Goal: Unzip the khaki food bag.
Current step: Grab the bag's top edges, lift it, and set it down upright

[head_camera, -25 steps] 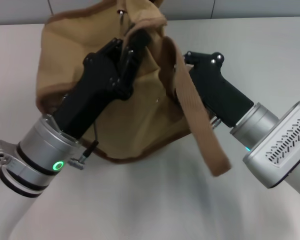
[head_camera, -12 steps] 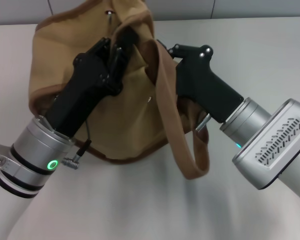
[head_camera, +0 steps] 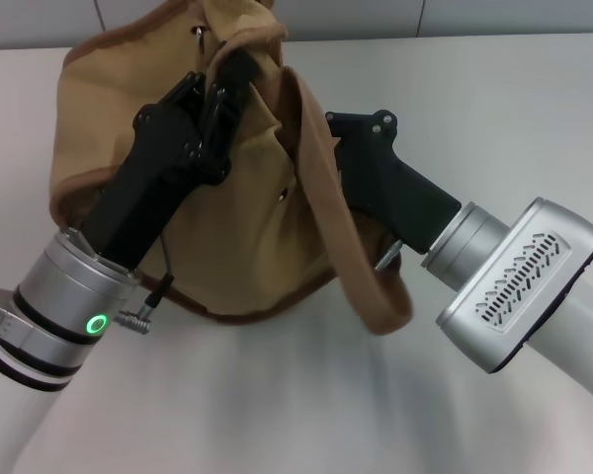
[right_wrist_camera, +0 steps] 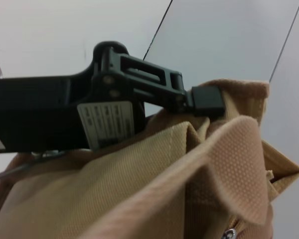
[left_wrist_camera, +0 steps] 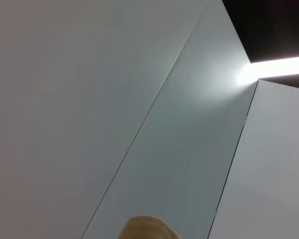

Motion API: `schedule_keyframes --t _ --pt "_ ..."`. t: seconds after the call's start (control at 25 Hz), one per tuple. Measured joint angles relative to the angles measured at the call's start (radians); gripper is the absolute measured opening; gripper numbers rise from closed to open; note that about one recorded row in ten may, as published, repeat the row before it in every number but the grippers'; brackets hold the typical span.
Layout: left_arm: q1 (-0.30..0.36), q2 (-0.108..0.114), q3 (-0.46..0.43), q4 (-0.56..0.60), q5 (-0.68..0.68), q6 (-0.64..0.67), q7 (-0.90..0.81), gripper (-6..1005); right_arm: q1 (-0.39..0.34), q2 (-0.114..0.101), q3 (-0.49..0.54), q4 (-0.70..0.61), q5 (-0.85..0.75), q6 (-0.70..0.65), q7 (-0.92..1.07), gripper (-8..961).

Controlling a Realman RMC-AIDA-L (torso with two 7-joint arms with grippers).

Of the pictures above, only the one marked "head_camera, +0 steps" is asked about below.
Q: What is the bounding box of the khaki canvas food bag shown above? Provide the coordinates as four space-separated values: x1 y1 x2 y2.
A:
51 0 416 338

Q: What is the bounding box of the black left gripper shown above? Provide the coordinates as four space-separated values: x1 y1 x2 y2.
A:
81 49 261 272

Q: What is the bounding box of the right wrist connector cable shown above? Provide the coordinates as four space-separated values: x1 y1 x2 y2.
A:
374 240 403 271

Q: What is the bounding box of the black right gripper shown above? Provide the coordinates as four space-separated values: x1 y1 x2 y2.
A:
324 108 464 256

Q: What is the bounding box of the wrist connector cable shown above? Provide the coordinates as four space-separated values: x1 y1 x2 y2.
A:
118 231 176 330
374 240 403 271

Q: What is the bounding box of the left wrist connector cable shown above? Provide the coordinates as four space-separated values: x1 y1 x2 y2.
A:
118 231 176 330

